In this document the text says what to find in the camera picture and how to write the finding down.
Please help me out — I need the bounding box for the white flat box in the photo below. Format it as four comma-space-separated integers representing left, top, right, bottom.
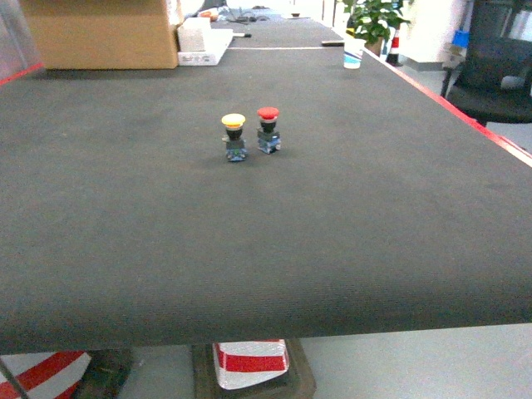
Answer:
177, 17, 234, 67

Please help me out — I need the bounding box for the yellow mushroom push button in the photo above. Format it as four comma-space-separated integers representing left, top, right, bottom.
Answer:
221, 113, 248, 162

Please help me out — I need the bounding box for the red white barrier cone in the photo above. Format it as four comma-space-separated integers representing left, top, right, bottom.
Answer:
191, 338, 318, 399

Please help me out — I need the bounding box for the red white traffic cone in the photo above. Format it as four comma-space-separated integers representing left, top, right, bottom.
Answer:
386, 26, 402, 67

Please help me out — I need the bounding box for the green potted plant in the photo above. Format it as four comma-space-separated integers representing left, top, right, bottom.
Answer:
343, 0, 411, 57

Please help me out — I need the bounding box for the red mushroom push button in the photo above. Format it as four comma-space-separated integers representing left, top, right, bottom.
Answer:
257, 106, 281, 155

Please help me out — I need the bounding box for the white paper cup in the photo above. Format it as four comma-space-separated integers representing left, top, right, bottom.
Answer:
343, 37, 366, 70

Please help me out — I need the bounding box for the large cardboard box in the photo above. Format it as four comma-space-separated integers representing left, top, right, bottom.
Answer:
19, 1, 178, 70

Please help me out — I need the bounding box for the black office chair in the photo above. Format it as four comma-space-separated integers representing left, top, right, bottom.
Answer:
446, 1, 531, 126

